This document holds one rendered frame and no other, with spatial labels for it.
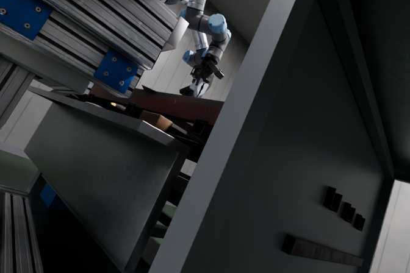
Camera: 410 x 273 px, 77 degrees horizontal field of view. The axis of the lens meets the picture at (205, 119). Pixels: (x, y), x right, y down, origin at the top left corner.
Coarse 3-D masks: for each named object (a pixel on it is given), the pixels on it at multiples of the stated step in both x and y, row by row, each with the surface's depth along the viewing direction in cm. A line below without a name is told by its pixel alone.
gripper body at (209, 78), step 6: (210, 54) 117; (204, 60) 121; (216, 60) 118; (198, 66) 118; (204, 66) 117; (198, 72) 117; (204, 72) 115; (210, 72) 117; (204, 78) 116; (210, 78) 118
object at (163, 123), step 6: (144, 114) 83; (150, 114) 81; (156, 114) 80; (144, 120) 82; (150, 120) 80; (156, 120) 78; (162, 120) 79; (168, 120) 81; (156, 126) 78; (162, 126) 79; (168, 126) 81
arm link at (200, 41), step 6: (186, 0) 134; (186, 6) 136; (192, 30) 140; (192, 36) 142; (198, 36) 139; (204, 36) 141; (198, 42) 140; (204, 42) 141; (198, 48) 142; (204, 48) 141; (198, 54) 143; (204, 54) 140; (198, 60) 145
